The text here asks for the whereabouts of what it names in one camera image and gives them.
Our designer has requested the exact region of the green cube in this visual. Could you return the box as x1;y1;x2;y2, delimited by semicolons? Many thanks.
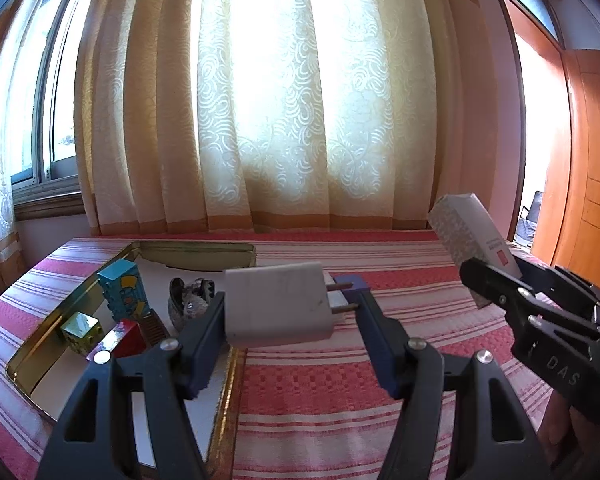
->
60;311;103;357

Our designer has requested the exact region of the grey decorated ornament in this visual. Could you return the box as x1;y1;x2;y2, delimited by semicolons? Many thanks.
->
168;276;217;332

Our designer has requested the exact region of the red building block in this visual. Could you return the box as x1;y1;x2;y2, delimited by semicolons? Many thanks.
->
97;318;148;361

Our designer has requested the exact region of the pink striped bedspread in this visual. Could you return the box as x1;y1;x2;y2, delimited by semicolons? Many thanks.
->
0;230;581;480

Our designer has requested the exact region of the white charger plug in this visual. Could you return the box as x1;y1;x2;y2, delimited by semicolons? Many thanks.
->
224;261;358;348

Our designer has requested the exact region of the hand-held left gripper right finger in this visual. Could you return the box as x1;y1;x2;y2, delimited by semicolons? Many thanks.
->
355;290;551;480

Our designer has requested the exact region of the white box with red label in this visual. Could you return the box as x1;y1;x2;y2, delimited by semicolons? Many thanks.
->
426;192;523;311

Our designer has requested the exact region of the dark chair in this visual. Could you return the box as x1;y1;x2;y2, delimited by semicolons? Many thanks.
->
515;190;543;246

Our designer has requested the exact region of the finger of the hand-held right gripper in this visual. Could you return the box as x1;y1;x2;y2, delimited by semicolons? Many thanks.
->
511;254;600;331
460;257;600;356

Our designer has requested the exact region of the gold metal tray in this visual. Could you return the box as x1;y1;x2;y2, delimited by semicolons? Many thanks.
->
5;241;257;476

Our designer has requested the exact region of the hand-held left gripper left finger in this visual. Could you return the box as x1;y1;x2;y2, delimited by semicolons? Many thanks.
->
36;292;227;480

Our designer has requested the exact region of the brown ridged wooden piece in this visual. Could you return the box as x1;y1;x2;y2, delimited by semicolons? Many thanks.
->
139;308;171;348

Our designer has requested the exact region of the blue patterned toy block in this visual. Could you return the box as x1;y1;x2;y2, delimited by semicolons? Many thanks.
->
96;260;148;321

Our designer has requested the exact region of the window frame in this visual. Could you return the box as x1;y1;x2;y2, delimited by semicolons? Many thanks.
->
7;0;106;221

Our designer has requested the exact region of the orange wooden wardrobe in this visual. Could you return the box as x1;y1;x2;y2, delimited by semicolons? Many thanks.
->
530;50;600;291

